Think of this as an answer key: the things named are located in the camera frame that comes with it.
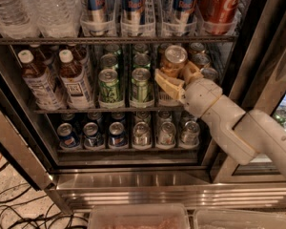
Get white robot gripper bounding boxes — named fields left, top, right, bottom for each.
left=154, top=61, right=222, bottom=117

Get orange can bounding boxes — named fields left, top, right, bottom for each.
left=200, top=68, right=219, bottom=83
left=157, top=43, right=170, bottom=59
left=160, top=45, right=188, bottom=78
left=188, top=42, right=206, bottom=55
left=192, top=53, right=211, bottom=69

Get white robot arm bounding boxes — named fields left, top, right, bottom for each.
left=154, top=62, right=286, bottom=178

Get green can front right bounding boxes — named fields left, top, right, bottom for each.
left=132, top=68, right=151, bottom=102

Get green can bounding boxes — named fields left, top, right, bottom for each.
left=98, top=69, right=121, bottom=103
left=104, top=44, right=121, bottom=55
left=132, top=68, right=151, bottom=102
left=133, top=53, right=151, bottom=69
left=133, top=43, right=150, bottom=54
left=100, top=53, right=118, bottom=71

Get green can middle right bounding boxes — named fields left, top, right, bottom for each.
left=133, top=53, right=151, bottom=69

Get silver can front right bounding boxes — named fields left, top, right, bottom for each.
left=180, top=120, right=200, bottom=146

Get silver can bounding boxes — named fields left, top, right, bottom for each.
left=180, top=120, right=200, bottom=146
left=133, top=122, right=151, bottom=146
left=157, top=122, right=176, bottom=145

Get green can back right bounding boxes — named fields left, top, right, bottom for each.
left=133, top=43, right=150, bottom=54

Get silver can front middle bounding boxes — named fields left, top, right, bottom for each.
left=157, top=122, right=176, bottom=145

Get silver can front left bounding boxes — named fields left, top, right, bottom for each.
left=133, top=122, right=151, bottom=146

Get red bull can right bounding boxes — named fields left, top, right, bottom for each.
left=171, top=0, right=196, bottom=36

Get red bull can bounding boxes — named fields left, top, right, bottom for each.
left=87, top=0, right=107, bottom=36
left=121, top=0, right=145, bottom=36
left=171, top=0, right=196, bottom=36

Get green can front left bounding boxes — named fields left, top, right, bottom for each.
left=98, top=69, right=121, bottom=103

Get green can middle left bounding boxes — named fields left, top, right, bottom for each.
left=100, top=53, right=118, bottom=71

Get glass fridge door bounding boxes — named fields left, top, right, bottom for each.
left=209, top=0, right=286, bottom=184

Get green can back left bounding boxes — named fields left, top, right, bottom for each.
left=104, top=44, right=121, bottom=55

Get red coca cola can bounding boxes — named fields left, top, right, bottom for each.
left=198, top=0, right=239, bottom=35

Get blue pepsi can right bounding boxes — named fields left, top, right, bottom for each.
left=109, top=122, right=127, bottom=147

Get blue pepsi can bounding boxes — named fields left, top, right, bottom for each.
left=57, top=123, right=80, bottom=150
left=83, top=122, right=104, bottom=150
left=109, top=122, right=127, bottom=147

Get red bull can middle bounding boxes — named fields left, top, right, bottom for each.
left=121, top=0, right=145, bottom=36

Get blue pepsi can middle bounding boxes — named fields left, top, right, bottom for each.
left=83, top=122, right=104, bottom=150

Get stainless steel fridge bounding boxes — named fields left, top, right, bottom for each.
left=0, top=0, right=286, bottom=212

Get red bull can left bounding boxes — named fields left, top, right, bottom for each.
left=87, top=0, right=107, bottom=36

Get blue pepsi can left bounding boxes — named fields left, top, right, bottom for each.
left=57, top=123, right=80, bottom=150

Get tea bottle front right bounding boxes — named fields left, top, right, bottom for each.
left=59, top=50, right=92, bottom=109

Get tea bottle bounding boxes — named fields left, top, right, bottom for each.
left=30, top=44, right=55, bottom=73
left=18, top=50, right=65, bottom=111
left=59, top=50, right=92, bottom=109
left=67, top=44, right=92, bottom=80

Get tea bottle back right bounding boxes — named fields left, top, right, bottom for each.
left=67, top=44, right=92, bottom=80

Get clear plastic bin right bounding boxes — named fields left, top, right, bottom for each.
left=194, top=209, right=286, bottom=229

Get clear plastic bin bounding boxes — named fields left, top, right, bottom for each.
left=194, top=209, right=286, bottom=229
left=88, top=203, right=191, bottom=229

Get tea bottle front left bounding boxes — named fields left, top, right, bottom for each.
left=18, top=50, right=65, bottom=111

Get water bottle right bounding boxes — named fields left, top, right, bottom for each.
left=32, top=0, right=78, bottom=38

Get water bottle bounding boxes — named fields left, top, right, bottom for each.
left=32, top=0, right=78, bottom=38
left=0, top=0, right=39, bottom=39

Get tea bottle back left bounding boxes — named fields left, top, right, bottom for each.
left=30, top=44, right=55, bottom=73

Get clear plastic bin left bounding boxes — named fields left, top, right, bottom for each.
left=88, top=203, right=191, bottom=229

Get water bottle left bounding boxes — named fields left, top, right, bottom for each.
left=0, top=0, right=39, bottom=39

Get black floor cables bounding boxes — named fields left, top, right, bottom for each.
left=0, top=160, right=89, bottom=229

